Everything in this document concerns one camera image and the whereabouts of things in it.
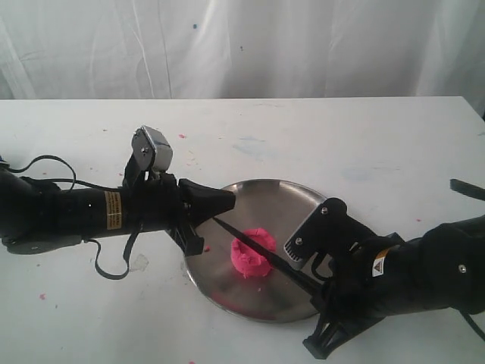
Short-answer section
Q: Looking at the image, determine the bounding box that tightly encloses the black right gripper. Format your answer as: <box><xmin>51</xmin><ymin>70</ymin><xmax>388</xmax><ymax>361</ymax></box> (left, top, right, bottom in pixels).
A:
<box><xmin>302</xmin><ymin>234</ymin><xmax>402</xmax><ymax>359</ymax></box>

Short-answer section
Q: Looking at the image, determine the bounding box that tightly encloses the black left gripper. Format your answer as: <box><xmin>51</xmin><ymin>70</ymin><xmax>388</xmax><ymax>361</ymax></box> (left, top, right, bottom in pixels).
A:
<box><xmin>128</xmin><ymin>174</ymin><xmax>235</xmax><ymax>255</ymax></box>

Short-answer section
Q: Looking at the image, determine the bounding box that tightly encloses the black knife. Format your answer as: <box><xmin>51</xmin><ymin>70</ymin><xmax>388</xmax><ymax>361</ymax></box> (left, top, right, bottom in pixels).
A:
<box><xmin>213</xmin><ymin>218</ymin><xmax>321</xmax><ymax>296</ymax></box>

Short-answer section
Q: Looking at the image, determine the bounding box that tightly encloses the pink dough lump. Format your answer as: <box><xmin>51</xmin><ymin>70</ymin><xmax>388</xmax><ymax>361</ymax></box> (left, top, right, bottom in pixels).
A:
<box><xmin>230</xmin><ymin>227</ymin><xmax>277</xmax><ymax>278</ymax></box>

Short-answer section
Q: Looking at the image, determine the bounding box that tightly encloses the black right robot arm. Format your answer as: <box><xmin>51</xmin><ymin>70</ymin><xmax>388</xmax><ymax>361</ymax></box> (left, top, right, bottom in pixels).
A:
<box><xmin>303</xmin><ymin>216</ymin><xmax>484</xmax><ymax>359</ymax></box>

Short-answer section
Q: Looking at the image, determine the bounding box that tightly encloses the clear tape piece lower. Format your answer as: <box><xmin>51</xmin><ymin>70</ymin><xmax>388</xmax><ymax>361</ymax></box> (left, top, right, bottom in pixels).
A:
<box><xmin>129</xmin><ymin>254</ymin><xmax>149</xmax><ymax>272</ymax></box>

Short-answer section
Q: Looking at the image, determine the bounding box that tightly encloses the round steel plate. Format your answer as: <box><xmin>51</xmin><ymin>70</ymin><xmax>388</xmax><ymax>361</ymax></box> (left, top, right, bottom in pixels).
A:
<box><xmin>185</xmin><ymin>179</ymin><xmax>326</xmax><ymax>323</ymax></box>

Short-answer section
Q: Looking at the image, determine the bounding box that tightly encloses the white backdrop curtain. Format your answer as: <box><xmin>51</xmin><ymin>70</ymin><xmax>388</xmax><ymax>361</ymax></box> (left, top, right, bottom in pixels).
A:
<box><xmin>1</xmin><ymin>1</ymin><xmax>484</xmax><ymax>108</ymax></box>

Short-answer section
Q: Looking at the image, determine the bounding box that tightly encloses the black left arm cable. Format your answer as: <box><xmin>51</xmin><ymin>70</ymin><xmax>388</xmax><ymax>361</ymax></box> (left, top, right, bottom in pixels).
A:
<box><xmin>7</xmin><ymin>153</ymin><xmax>141</xmax><ymax>282</ymax></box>

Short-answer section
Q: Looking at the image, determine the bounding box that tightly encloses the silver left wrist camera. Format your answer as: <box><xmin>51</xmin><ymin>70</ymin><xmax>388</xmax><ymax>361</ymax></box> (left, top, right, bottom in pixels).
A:
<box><xmin>131</xmin><ymin>125</ymin><xmax>173</xmax><ymax>172</ymax></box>

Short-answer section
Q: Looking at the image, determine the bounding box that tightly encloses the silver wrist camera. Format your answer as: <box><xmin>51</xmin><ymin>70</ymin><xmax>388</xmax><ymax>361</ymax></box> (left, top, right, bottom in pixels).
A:
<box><xmin>131</xmin><ymin>125</ymin><xmax>173</xmax><ymax>172</ymax></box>
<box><xmin>283</xmin><ymin>197</ymin><xmax>376</xmax><ymax>270</ymax></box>

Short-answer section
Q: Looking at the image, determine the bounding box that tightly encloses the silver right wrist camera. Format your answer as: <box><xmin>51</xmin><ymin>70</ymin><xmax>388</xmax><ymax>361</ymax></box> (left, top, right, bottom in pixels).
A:
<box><xmin>283</xmin><ymin>197</ymin><xmax>376</xmax><ymax>270</ymax></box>

